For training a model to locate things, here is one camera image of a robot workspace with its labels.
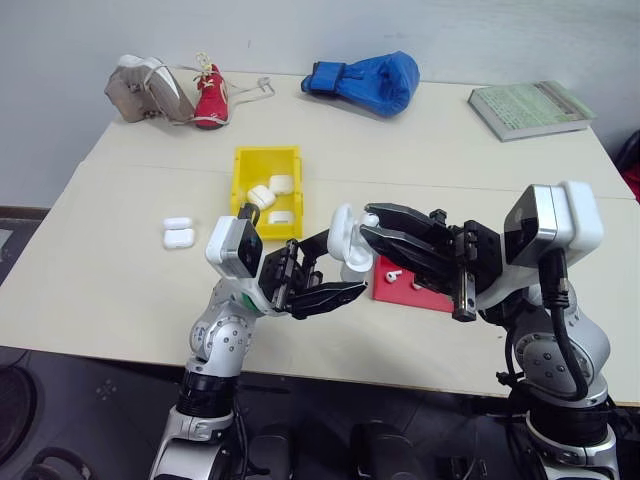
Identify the red object at room edge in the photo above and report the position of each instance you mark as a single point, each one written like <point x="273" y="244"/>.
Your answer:
<point x="632" y="185"/>

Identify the closed white earbud case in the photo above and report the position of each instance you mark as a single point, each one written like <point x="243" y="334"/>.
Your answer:
<point x="261" y="195"/>
<point x="280" y="217"/>
<point x="281" y="184"/>

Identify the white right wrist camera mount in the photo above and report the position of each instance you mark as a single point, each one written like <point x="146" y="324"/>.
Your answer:
<point x="565" y="220"/>

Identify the beige sneaker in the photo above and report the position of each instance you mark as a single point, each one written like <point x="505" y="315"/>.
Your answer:
<point x="140" y="92"/>

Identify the white earbud case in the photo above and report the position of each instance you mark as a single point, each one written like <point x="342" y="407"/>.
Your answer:
<point x="345" y="225"/>
<point x="177" y="232"/>
<point x="280" y="217"/>
<point x="261" y="195"/>
<point x="281" y="184"/>

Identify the black object at room edge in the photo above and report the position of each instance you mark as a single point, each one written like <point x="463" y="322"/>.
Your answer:
<point x="630" y="150"/>

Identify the red flat tray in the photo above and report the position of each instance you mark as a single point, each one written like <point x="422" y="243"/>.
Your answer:
<point x="400" y="295"/>

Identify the yellow plastic bin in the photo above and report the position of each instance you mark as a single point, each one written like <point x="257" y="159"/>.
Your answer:
<point x="245" y="170"/>

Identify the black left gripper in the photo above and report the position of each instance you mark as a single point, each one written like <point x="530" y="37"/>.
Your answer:
<point x="280" y="275"/>

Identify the green paperback book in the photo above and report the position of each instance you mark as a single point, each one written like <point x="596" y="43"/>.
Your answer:
<point x="530" y="107"/>

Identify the dark rounded shape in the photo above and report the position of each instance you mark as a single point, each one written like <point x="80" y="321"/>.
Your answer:
<point x="60" y="465"/>
<point x="15" y="405"/>

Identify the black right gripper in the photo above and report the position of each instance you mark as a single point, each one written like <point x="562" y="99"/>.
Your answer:
<point x="470" y="260"/>

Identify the blue boxing glove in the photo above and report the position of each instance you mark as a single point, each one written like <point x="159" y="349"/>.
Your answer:
<point x="375" y="82"/>

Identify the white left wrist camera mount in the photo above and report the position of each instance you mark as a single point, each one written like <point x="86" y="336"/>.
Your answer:
<point x="225" y="245"/>

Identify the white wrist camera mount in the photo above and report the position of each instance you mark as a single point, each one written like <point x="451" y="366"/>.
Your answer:
<point x="565" y="220"/>
<point x="225" y="245"/>

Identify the small red shoe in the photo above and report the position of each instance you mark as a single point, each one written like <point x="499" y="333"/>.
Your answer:
<point x="211" y="102"/>

